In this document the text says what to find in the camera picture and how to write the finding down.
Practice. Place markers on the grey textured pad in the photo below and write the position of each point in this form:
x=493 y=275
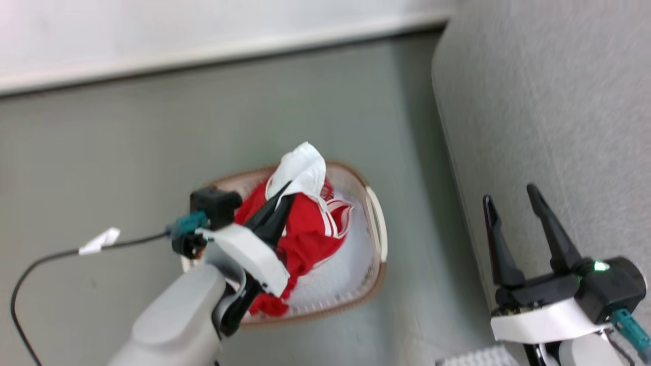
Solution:
x=478 y=357

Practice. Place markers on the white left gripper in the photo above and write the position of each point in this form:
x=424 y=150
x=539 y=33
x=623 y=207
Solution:
x=254 y=254

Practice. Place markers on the pale white basket cushion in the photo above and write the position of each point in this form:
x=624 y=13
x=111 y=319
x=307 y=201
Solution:
x=338 y=274

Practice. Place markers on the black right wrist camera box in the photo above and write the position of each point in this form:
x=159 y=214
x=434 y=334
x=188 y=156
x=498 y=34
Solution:
x=613 y=290

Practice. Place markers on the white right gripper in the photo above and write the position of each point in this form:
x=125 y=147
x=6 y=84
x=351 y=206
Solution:
x=539 y=320

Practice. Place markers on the red white sports garment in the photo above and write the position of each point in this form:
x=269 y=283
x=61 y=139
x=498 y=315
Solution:
x=307 y=231

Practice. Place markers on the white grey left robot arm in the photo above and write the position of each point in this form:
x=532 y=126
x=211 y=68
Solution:
x=173 y=320

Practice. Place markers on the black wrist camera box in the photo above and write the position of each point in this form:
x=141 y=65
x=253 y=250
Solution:
x=613 y=290
x=216 y=206

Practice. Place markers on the white brown-rimmed laundry basket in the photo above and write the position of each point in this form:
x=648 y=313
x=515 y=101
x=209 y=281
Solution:
x=377 y=223

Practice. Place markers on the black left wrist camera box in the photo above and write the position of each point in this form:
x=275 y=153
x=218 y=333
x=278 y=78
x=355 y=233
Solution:
x=216 y=206

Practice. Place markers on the grey fabric sofa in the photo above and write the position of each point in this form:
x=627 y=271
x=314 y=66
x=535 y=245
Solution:
x=559 y=101

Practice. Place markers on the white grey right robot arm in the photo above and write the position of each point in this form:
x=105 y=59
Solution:
x=585 y=353

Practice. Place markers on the white black wall baseboard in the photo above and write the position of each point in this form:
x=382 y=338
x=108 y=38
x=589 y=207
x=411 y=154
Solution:
x=203 y=53

